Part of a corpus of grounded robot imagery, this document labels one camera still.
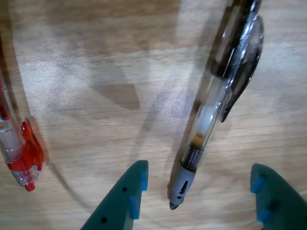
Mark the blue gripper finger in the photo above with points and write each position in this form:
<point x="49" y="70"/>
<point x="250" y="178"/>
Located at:
<point x="285" y="206"/>
<point x="117" y="203"/>

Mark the red retractable pen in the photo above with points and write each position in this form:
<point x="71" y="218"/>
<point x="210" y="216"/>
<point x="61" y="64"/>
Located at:
<point x="26" y="155"/>

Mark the clear retractable pen grey grip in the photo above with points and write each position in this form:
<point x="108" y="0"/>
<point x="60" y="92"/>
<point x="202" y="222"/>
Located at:
<point x="208" y="115"/>

